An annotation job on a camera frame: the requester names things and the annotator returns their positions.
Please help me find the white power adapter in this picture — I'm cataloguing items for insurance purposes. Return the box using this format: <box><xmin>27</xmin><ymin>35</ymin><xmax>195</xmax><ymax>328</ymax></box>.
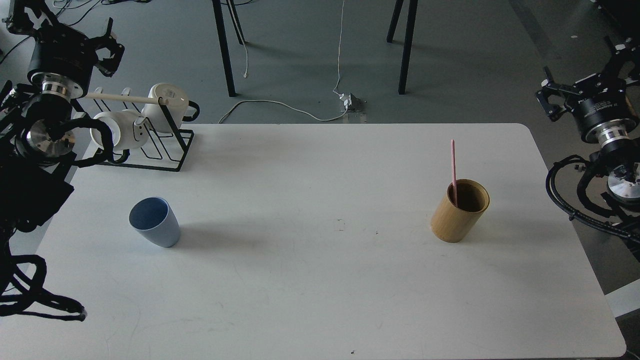
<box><xmin>339</xmin><ymin>93</ymin><xmax>366</xmax><ymax>113</ymax></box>

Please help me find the black wire mug rack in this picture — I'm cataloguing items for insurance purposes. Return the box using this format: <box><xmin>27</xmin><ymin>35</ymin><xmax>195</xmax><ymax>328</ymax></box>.
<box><xmin>86</xmin><ymin>88</ymin><xmax>195</xmax><ymax>173</ymax></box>

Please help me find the light blue cup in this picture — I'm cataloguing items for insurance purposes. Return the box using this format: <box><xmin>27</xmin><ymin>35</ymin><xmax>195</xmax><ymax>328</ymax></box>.
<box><xmin>128</xmin><ymin>197</ymin><xmax>181</xmax><ymax>248</ymax></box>

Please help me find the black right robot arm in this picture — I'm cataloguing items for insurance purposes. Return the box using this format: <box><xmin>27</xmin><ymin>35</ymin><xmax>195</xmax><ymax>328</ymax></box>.
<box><xmin>535</xmin><ymin>36</ymin><xmax>639</xmax><ymax>218</ymax></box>

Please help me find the bamboo cylinder holder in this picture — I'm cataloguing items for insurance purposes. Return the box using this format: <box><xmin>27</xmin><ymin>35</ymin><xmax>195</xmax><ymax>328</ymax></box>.
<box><xmin>430</xmin><ymin>178</ymin><xmax>490</xmax><ymax>243</ymax></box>

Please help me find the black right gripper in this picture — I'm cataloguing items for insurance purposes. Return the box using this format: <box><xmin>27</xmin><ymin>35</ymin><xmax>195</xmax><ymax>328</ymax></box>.
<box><xmin>536</xmin><ymin>36</ymin><xmax>640</xmax><ymax>143</ymax></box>

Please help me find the black table leg left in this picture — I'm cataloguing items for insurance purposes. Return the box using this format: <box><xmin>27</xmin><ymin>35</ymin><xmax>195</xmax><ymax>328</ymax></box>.
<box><xmin>211</xmin><ymin>0</ymin><xmax>238</xmax><ymax>98</ymax></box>

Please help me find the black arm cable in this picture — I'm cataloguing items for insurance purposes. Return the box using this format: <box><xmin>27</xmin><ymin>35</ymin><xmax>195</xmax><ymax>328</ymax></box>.
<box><xmin>545</xmin><ymin>155</ymin><xmax>640</xmax><ymax>246</ymax></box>
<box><xmin>0</xmin><ymin>230</ymin><xmax>87</xmax><ymax>322</ymax></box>

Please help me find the white floor cable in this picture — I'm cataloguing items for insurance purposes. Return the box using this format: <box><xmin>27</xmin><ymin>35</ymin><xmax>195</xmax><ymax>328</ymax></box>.
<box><xmin>218</xmin><ymin>100</ymin><xmax>348</xmax><ymax>124</ymax></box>

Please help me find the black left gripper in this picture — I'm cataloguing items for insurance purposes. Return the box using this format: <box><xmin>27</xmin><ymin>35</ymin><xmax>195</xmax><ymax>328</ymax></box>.
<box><xmin>2</xmin><ymin>0</ymin><xmax>125</xmax><ymax>87</ymax></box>

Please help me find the white mug upper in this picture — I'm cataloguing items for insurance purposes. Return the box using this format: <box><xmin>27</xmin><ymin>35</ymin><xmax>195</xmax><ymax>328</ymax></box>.
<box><xmin>142</xmin><ymin>83</ymin><xmax>201</xmax><ymax>134</ymax></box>

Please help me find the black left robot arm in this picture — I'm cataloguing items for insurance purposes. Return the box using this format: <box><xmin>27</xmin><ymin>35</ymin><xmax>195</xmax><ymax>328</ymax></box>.
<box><xmin>0</xmin><ymin>0</ymin><xmax>125</xmax><ymax>238</ymax></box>

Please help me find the black table leg right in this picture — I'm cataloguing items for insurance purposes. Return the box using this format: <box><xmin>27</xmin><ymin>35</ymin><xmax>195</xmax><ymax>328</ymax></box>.
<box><xmin>386</xmin><ymin>0</ymin><xmax>419</xmax><ymax>95</ymax></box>

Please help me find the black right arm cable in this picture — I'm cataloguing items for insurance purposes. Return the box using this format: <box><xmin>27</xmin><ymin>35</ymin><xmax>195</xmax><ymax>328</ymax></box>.
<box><xmin>545</xmin><ymin>155</ymin><xmax>640</xmax><ymax>246</ymax></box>

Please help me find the black table leg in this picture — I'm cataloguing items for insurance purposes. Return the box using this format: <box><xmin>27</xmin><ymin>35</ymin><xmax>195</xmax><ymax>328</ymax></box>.
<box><xmin>386</xmin><ymin>0</ymin><xmax>419</xmax><ymax>95</ymax></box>
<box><xmin>211</xmin><ymin>0</ymin><xmax>238</xmax><ymax>98</ymax></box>

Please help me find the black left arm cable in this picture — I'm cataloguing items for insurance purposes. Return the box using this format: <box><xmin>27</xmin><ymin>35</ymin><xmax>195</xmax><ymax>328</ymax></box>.
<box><xmin>0</xmin><ymin>230</ymin><xmax>87</xmax><ymax>322</ymax></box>

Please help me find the white mug lower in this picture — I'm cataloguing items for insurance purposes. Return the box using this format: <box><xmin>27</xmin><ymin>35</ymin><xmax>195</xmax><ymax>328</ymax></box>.
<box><xmin>93</xmin><ymin>109</ymin><xmax>150</xmax><ymax>152</ymax></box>

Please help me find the white mug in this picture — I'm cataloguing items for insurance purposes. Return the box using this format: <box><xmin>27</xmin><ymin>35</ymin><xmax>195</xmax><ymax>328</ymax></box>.
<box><xmin>142</xmin><ymin>83</ymin><xmax>201</xmax><ymax>134</ymax></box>
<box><xmin>93</xmin><ymin>109</ymin><xmax>150</xmax><ymax>152</ymax></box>

